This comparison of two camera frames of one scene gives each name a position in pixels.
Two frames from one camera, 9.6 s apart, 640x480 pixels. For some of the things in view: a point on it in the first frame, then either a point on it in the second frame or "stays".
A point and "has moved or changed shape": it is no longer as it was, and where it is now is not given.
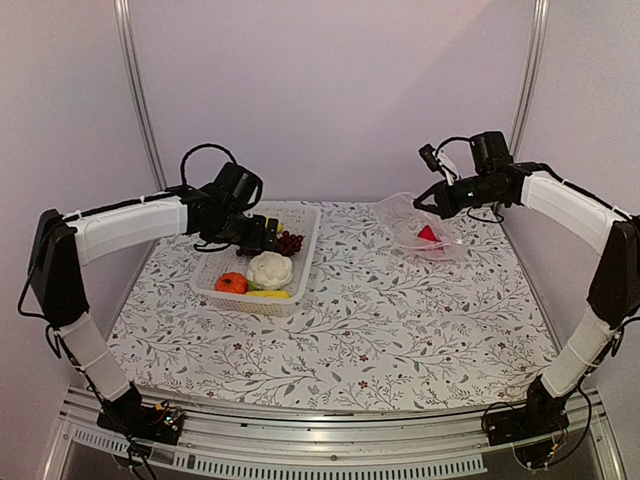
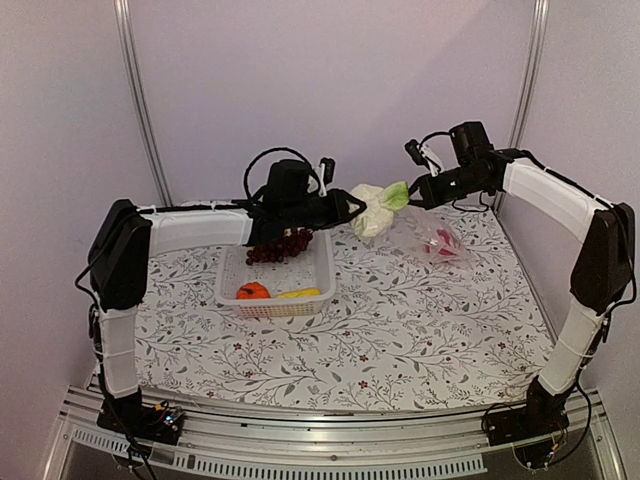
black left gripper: x=255 y=239 → x=340 y=212
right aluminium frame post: x=539 y=18 stays
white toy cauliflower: x=268 y=271 → x=377 y=215
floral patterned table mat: x=374 y=323 stays
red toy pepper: x=427 y=233 → x=444 y=244
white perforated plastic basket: x=214 y=263 has moved or changed shape
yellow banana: x=270 y=294 → x=300 y=293
